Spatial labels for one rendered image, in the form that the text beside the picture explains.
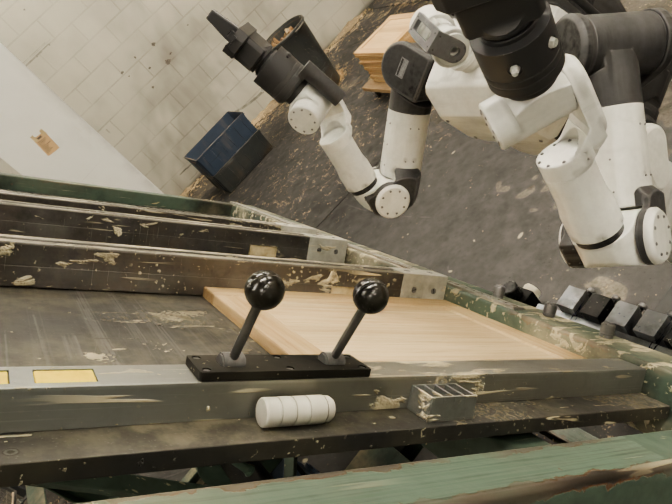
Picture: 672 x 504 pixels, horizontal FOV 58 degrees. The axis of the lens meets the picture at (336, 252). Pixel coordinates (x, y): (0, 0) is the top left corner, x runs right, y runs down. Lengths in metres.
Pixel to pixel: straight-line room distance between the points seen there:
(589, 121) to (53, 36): 5.72
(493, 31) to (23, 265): 0.75
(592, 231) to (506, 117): 0.20
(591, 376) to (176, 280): 0.68
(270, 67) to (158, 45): 5.14
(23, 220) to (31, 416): 0.93
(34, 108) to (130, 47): 1.71
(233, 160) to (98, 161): 1.19
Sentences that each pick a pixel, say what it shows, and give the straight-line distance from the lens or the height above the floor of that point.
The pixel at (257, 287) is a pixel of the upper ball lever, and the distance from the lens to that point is 0.55.
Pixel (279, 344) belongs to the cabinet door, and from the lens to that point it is 0.83.
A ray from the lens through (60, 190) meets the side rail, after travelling 2.42.
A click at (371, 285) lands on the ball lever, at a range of 0.61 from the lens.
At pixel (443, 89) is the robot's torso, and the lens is 1.14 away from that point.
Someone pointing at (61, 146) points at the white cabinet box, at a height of 1.28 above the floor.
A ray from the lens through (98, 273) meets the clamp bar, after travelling 1.06.
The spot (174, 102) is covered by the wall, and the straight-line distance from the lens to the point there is 6.36.
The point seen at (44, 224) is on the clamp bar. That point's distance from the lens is 1.48.
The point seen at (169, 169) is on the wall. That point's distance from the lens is 6.41.
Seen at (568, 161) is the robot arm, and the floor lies 1.32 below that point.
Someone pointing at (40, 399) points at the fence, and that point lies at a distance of 0.58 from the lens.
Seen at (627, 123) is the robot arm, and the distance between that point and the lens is 0.94.
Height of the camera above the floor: 1.79
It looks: 30 degrees down
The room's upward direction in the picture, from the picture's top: 43 degrees counter-clockwise
